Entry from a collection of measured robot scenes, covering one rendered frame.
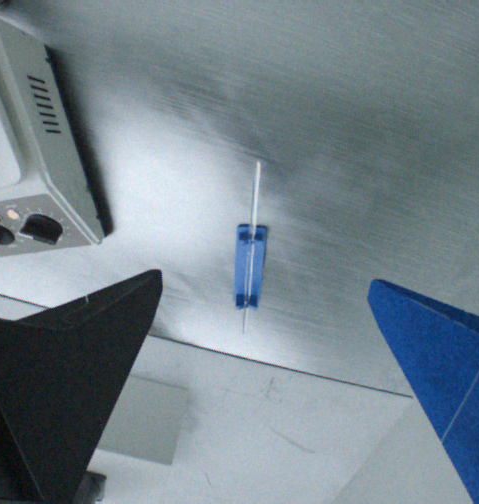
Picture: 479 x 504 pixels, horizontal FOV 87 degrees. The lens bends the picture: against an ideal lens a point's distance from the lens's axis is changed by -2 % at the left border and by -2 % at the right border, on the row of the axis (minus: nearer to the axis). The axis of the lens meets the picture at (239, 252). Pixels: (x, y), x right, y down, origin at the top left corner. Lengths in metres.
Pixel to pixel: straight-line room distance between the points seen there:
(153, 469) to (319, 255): 0.32
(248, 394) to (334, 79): 0.42
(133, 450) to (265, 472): 0.30
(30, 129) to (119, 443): 0.35
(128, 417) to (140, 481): 0.08
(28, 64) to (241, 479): 0.68
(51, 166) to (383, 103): 0.32
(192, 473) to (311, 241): 0.50
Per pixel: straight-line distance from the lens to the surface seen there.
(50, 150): 0.29
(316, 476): 0.65
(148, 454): 0.40
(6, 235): 0.35
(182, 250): 0.32
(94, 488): 0.46
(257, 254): 0.30
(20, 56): 0.31
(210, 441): 0.55
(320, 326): 0.38
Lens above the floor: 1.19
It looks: 68 degrees down
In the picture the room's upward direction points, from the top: 176 degrees counter-clockwise
